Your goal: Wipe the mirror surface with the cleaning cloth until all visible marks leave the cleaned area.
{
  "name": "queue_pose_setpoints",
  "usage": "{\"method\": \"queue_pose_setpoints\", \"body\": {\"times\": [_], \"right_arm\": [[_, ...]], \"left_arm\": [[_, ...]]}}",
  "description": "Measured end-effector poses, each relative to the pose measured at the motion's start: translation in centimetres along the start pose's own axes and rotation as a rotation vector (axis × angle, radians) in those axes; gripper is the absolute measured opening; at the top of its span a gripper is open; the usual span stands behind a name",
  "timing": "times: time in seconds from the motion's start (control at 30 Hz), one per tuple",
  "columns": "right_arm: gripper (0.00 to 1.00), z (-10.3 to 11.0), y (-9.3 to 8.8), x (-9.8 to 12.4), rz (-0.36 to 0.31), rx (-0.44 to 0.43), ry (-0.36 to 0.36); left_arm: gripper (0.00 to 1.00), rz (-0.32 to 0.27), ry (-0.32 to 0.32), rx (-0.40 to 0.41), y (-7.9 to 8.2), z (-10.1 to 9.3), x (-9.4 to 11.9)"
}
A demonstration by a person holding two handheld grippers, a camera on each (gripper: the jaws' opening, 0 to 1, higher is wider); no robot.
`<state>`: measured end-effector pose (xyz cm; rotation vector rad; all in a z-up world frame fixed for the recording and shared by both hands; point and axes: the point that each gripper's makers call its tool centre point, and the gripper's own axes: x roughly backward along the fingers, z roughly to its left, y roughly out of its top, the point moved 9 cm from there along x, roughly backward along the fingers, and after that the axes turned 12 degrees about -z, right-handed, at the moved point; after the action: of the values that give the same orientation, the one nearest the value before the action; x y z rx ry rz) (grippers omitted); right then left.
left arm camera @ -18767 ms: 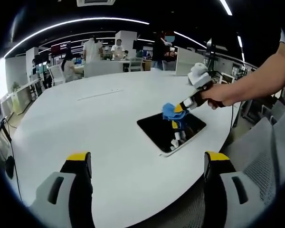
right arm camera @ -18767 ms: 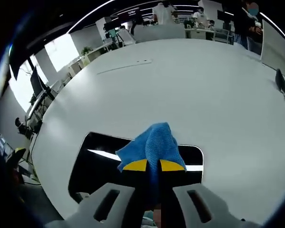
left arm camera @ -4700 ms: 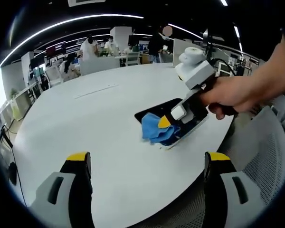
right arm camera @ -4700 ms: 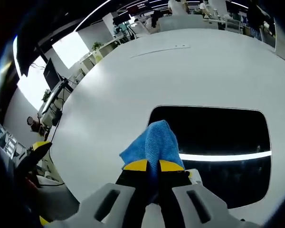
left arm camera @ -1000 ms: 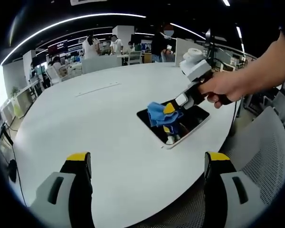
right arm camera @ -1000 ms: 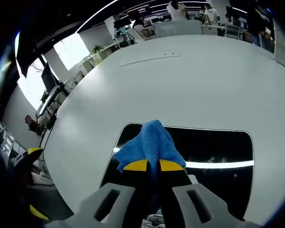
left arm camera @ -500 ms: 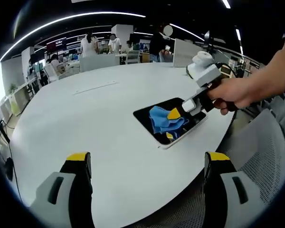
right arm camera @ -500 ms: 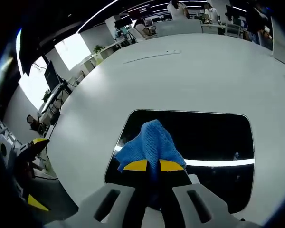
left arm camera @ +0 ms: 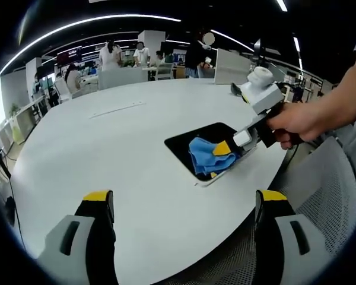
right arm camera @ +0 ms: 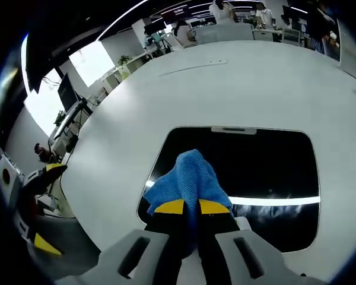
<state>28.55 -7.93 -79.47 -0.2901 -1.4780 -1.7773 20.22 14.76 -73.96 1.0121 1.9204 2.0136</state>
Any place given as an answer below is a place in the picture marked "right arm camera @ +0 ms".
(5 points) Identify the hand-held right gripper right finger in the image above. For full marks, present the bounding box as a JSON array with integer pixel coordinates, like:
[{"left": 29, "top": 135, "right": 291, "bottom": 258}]
[{"left": 198, "top": 198, "right": 327, "bottom": 285}]

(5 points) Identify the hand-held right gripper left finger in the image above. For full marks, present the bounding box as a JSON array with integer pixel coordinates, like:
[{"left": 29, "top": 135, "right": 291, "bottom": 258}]
[{"left": 55, "top": 198, "right": 186, "bottom": 285}]

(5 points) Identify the blue cleaning cloth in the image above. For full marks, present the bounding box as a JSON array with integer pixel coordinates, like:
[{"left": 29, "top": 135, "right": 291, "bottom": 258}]
[{"left": 142, "top": 148, "right": 236, "bottom": 257}]

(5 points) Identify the black computer monitor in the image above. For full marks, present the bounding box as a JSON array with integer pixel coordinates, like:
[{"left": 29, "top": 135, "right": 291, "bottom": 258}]
[{"left": 56, "top": 72, "right": 81, "bottom": 111}]

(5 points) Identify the long ceiling light strip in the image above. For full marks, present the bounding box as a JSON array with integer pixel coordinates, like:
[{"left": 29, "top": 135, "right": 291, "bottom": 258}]
[{"left": 96, "top": 0, "right": 150, "bottom": 42}]

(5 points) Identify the low white partition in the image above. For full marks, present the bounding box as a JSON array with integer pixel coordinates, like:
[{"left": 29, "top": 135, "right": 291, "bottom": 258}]
[{"left": 195, "top": 23, "right": 255, "bottom": 44}]

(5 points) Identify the white office chair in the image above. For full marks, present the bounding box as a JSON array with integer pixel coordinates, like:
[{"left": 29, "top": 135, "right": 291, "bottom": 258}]
[{"left": 281, "top": 27, "right": 301, "bottom": 46}]

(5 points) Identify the white desk partition panel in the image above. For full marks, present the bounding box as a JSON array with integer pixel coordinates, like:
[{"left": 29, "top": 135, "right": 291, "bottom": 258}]
[{"left": 336, "top": 18, "right": 356, "bottom": 75}]

